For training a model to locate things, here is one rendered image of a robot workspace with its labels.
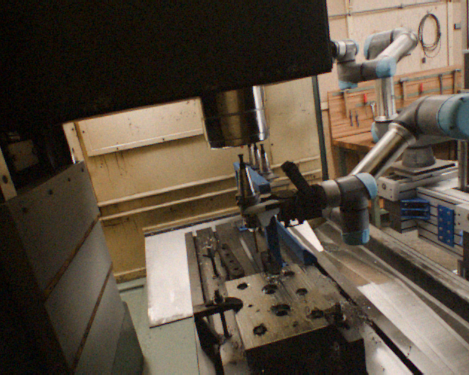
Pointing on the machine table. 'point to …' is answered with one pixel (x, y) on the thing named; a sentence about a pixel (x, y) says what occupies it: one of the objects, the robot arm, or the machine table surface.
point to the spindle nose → (234, 117)
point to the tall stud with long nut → (212, 259)
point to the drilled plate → (252, 354)
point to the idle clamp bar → (226, 257)
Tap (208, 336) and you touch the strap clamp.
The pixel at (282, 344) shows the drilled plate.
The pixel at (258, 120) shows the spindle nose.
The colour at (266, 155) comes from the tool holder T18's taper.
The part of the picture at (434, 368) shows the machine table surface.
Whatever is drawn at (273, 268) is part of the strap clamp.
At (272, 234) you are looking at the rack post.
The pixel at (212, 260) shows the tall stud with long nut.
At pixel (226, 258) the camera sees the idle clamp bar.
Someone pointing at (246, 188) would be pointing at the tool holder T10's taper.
